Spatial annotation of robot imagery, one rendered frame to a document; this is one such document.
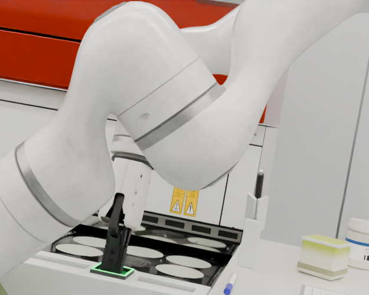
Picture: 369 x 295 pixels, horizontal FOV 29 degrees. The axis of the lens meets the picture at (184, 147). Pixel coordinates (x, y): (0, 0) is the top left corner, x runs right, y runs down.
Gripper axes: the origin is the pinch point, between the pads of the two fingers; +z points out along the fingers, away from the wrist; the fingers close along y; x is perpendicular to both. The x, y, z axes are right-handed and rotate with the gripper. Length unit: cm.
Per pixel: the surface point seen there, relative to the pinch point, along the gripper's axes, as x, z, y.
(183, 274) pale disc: 5.9, 0.5, -36.5
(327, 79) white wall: 28, -90, -192
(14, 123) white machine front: -44, -26, -54
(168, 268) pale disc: 2.5, 0.2, -38.4
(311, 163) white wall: 28, -54, -200
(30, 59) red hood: -41, -40, -46
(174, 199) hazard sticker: -2, -15, -56
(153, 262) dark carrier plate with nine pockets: -1.4, -0.5, -41.1
